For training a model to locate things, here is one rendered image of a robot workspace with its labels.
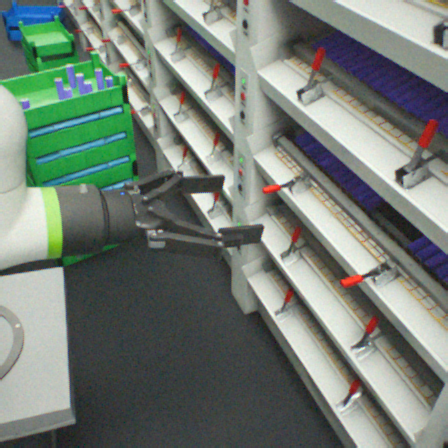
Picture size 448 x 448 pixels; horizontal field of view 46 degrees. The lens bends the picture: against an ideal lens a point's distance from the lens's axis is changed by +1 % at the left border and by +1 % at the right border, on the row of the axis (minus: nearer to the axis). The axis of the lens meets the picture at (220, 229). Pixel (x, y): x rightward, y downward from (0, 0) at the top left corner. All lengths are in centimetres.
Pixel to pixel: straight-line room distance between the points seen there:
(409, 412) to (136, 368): 71
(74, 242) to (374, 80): 55
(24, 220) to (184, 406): 79
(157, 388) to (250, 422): 24
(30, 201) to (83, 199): 6
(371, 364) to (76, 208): 60
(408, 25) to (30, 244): 53
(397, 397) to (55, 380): 60
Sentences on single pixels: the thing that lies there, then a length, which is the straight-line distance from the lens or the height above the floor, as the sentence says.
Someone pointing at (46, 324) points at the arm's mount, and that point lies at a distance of 111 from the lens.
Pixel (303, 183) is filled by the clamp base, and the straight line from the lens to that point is 103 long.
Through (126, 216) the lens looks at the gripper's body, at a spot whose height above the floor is 72.
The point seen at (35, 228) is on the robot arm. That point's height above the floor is 74.
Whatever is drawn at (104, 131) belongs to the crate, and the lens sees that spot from 150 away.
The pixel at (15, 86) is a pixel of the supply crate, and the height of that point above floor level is 51.
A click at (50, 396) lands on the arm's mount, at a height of 33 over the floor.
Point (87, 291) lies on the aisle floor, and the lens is 161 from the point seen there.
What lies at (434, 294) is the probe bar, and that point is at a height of 57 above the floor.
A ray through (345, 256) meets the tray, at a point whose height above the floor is 53.
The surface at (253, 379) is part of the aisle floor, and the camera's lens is 137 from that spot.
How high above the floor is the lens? 114
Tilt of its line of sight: 40 degrees down
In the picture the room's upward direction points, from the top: straight up
